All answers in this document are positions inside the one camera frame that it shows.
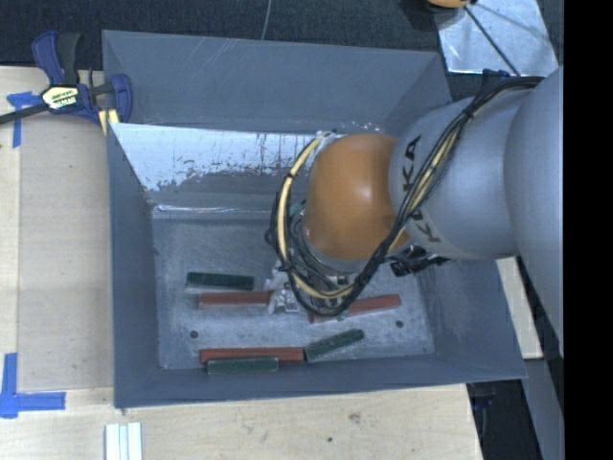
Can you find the red-brown flat block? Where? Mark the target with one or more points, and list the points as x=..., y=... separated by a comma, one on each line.
x=376, y=304
x=234, y=299
x=249, y=353

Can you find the dark green flat block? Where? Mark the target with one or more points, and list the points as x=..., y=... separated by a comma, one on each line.
x=220, y=281
x=335, y=344

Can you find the grey metal bin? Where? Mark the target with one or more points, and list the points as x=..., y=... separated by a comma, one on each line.
x=239, y=89

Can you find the pale wood flat board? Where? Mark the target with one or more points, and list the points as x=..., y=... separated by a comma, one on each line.
x=62, y=257

